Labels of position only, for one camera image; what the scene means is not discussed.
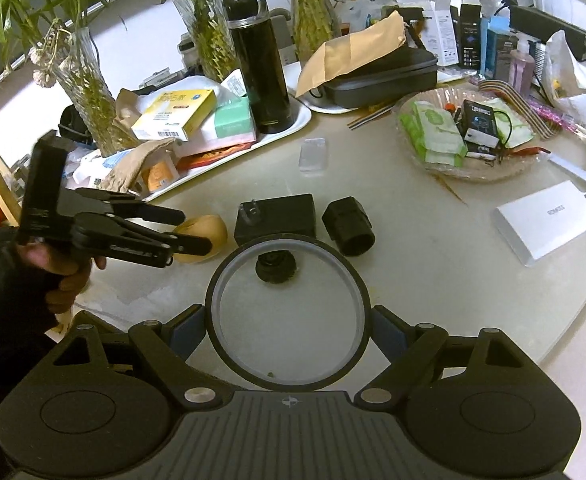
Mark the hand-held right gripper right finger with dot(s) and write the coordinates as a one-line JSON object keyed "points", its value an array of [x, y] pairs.
{"points": [[388, 330]]}

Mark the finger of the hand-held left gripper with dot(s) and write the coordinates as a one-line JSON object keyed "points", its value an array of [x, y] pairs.
{"points": [[163, 215], [188, 245]]}

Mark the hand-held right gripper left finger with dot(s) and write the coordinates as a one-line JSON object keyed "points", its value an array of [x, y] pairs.
{"points": [[188, 330]]}

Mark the tan bread-shaped toy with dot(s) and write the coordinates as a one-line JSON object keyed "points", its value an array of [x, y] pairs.
{"points": [[208, 232]]}

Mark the small black knob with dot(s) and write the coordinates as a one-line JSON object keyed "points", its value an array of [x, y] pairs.
{"points": [[277, 270]]}

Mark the black power adapter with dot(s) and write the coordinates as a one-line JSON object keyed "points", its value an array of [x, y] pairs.
{"points": [[283, 215]]}

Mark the black round lens filter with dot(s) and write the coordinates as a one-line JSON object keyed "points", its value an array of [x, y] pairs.
{"points": [[288, 242]]}

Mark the black cylinder cap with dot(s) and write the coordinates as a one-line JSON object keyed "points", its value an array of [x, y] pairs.
{"points": [[348, 225]]}

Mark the person's left forearm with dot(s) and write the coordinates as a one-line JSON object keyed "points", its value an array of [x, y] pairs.
{"points": [[3, 285]]}

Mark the person's left hand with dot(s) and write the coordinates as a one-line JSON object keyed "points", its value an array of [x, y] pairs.
{"points": [[68, 290]]}

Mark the orange packet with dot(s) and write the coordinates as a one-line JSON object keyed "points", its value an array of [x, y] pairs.
{"points": [[160, 172]]}

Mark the white blue face mask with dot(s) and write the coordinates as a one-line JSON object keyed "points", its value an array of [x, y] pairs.
{"points": [[98, 164]]}

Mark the crumpled brown paper bag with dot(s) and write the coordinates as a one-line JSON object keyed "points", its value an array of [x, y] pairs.
{"points": [[128, 165]]}

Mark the black bag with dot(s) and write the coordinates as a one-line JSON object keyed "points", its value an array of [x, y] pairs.
{"points": [[70, 125]]}

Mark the yellow carton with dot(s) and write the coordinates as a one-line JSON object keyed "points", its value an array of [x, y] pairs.
{"points": [[173, 115]]}

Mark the green tissue pack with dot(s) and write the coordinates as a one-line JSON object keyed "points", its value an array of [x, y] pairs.
{"points": [[230, 120]]}

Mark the small clear plastic box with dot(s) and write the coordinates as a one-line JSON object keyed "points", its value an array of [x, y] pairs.
{"points": [[313, 155]]}

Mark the white tray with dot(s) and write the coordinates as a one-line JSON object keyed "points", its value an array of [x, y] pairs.
{"points": [[293, 122]]}

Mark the black thermos bottle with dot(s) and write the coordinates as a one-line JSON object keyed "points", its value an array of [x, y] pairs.
{"points": [[263, 75]]}

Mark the clear glass bowl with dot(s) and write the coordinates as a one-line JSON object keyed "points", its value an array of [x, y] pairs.
{"points": [[473, 172]]}

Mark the glass vase with green stems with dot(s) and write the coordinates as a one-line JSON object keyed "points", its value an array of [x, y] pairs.
{"points": [[213, 35]]}

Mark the white flat box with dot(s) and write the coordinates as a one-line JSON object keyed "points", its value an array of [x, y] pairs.
{"points": [[543, 220]]}

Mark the green wipe pack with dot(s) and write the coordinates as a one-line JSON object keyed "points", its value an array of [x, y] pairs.
{"points": [[515, 130], [433, 130]]}

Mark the brown chopsticks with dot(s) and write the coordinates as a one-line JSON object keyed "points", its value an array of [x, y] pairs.
{"points": [[373, 115]]}

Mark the black device packet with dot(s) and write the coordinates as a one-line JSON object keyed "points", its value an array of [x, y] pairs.
{"points": [[480, 120]]}

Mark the glass vase with dried flowers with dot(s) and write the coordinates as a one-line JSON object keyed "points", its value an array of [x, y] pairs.
{"points": [[313, 25]]}

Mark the black zip case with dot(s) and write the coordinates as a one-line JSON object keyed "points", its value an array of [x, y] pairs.
{"points": [[383, 80]]}

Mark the brown envelope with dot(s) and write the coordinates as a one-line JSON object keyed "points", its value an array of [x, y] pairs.
{"points": [[358, 50]]}

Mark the pink liquid bottle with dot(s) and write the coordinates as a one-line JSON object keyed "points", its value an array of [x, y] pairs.
{"points": [[520, 70]]}

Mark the blue carton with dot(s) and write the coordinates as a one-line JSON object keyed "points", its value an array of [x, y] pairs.
{"points": [[498, 50]]}

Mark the white carton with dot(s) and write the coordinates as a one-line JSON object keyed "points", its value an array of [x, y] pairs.
{"points": [[440, 30]]}

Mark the black carton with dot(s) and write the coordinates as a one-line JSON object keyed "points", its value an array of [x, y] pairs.
{"points": [[470, 35]]}

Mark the crumpled white plastic bag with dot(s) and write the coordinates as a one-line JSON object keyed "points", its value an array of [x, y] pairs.
{"points": [[568, 75]]}

